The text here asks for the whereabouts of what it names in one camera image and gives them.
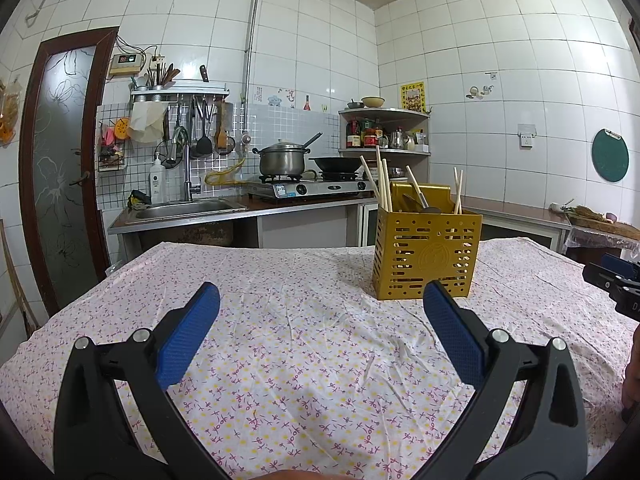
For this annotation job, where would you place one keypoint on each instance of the steel gas stove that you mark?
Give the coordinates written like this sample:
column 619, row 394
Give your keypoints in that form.
column 310, row 189

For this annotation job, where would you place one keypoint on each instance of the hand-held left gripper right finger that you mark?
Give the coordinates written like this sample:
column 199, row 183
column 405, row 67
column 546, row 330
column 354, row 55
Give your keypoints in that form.
column 452, row 335

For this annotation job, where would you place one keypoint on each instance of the white pump soap bottle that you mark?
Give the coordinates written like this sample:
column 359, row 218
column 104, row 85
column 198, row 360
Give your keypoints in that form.
column 158, row 182

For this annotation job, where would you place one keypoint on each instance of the white wall socket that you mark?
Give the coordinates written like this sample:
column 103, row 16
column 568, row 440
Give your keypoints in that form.
column 527, row 135

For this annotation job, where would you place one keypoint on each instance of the metal faucet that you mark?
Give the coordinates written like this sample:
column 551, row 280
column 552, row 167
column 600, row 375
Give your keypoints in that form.
column 187, row 175

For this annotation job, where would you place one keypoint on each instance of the metal cutlery cup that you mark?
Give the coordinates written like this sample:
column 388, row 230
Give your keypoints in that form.
column 161, row 80

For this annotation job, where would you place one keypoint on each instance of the metal wall rack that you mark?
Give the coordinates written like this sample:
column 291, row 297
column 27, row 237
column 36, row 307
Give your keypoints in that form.
column 180, row 94

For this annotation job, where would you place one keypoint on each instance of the small metal jug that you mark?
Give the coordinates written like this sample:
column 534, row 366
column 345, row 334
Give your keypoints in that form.
column 397, row 140

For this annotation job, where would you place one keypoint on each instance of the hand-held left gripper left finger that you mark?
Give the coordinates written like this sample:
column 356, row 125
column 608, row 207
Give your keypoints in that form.
column 192, row 332

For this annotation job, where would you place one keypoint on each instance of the dark scrub pad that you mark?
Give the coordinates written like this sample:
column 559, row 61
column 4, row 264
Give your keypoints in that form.
column 139, row 199

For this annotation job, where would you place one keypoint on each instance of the row of condiment bottles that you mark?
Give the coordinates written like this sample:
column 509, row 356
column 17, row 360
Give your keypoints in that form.
column 367, row 136

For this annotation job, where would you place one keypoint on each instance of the wooden chopping block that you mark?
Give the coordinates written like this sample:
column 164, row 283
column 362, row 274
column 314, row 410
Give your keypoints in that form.
column 605, row 225

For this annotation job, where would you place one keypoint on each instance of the brown framed glass door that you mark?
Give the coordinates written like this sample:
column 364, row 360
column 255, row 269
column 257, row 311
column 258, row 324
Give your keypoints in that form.
column 65, row 160

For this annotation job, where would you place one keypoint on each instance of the floral tablecloth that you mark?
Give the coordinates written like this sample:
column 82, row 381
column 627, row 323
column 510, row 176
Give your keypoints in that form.
column 300, row 310

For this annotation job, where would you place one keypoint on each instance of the small dark bowl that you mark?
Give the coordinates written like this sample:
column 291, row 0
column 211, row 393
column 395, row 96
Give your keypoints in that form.
column 355, row 105

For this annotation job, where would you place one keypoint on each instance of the yellow wall poster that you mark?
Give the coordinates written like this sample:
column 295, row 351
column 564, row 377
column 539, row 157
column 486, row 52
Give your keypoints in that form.
column 413, row 96

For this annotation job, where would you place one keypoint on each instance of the beige wall controller box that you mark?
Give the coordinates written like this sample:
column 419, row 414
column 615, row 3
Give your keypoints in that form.
column 126, row 64

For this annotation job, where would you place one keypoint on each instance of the black wok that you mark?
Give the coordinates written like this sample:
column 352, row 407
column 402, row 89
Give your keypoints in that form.
column 335, row 164

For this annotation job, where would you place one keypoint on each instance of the steel sink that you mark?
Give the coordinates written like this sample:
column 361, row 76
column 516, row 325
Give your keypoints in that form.
column 190, row 209

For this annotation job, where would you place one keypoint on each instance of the black slotted turner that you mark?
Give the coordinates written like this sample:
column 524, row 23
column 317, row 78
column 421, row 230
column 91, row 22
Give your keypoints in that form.
column 204, row 145

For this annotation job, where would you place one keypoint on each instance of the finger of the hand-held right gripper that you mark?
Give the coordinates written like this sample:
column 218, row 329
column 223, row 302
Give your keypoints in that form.
column 622, row 265
column 602, row 276

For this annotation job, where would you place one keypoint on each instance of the green round cutting board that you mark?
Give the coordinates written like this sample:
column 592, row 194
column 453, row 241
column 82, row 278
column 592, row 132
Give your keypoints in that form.
column 610, row 156

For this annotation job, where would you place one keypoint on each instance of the orange hanging bag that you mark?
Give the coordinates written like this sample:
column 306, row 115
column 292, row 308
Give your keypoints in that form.
column 7, row 115

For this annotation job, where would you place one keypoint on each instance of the person's right hand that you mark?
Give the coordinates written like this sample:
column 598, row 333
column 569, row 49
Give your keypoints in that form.
column 632, row 370

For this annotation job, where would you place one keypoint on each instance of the beige plastic bag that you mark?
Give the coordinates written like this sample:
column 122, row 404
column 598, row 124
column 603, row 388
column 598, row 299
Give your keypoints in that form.
column 145, row 122

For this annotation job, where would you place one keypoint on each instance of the small white cup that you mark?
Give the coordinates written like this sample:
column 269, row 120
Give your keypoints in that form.
column 555, row 207

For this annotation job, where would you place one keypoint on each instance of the beige bowl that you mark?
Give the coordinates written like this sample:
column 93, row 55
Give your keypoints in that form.
column 373, row 102

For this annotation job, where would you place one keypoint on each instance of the steel cooking pot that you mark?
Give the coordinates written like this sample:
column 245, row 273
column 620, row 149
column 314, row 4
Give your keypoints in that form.
column 280, row 160

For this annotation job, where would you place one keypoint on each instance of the teapot wall sticker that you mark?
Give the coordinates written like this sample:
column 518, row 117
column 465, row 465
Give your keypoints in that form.
column 475, row 91

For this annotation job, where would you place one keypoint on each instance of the wooden spatula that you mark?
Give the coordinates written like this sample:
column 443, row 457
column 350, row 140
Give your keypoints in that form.
column 221, row 135

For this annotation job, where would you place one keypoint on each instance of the grey wall pipe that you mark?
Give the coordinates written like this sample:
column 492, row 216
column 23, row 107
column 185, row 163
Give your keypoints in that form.
column 250, row 35

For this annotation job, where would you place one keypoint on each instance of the white corner shelf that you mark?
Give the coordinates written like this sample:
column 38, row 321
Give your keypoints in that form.
column 390, row 112

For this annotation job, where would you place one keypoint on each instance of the plastic covered side table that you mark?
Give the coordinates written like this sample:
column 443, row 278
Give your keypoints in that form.
column 590, row 246

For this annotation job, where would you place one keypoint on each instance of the yellow perforated utensil holder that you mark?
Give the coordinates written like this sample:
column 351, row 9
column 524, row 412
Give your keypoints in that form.
column 400, row 255

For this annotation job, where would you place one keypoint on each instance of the stack of white dishes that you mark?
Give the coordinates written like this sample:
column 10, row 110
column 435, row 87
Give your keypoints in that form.
column 397, row 172

